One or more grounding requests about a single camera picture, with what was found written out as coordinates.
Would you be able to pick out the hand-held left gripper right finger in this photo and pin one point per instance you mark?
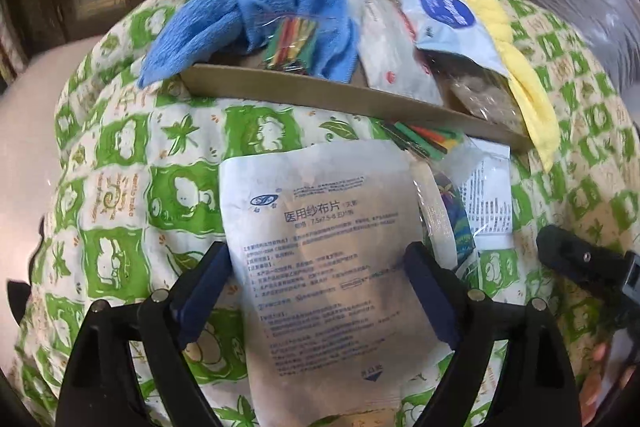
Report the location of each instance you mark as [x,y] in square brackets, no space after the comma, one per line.
[430,297]

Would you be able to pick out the yellow towel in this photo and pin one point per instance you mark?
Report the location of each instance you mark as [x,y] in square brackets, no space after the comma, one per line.
[530,102]

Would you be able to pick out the blue towel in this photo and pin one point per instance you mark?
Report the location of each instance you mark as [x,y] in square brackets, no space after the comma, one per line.
[210,22]

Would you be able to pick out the white red-print packet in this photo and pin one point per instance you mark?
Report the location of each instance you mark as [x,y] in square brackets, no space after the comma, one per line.
[395,57]

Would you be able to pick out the person's right hand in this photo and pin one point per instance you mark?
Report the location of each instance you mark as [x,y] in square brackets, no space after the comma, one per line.
[595,387]

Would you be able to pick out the bag of coloured sticks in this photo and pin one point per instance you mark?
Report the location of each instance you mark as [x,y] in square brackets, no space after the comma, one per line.
[425,139]
[290,42]

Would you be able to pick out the grey plush cloth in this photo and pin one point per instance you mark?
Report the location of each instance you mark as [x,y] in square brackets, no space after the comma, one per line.
[485,99]

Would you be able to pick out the white text-printed packet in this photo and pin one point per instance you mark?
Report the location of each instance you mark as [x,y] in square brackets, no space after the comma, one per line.
[492,202]

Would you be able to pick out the green printed quilt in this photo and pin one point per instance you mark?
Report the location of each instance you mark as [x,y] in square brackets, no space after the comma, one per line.
[125,187]

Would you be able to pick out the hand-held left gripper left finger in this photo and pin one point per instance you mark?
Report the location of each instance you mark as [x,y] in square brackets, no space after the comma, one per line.
[200,292]

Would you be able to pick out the white gauze packet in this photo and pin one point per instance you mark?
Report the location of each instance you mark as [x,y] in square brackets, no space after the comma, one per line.
[320,247]

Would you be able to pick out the colourful landscape print packet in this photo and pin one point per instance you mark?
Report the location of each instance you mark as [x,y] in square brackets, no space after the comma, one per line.
[457,217]

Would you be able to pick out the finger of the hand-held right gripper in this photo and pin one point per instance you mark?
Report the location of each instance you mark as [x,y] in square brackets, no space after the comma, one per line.
[575,254]

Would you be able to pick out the blue white wipes packet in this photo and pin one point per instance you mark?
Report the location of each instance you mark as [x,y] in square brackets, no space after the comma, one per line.
[445,14]

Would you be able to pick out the shallow cardboard box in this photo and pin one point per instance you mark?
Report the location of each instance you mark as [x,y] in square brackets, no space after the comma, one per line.
[310,99]

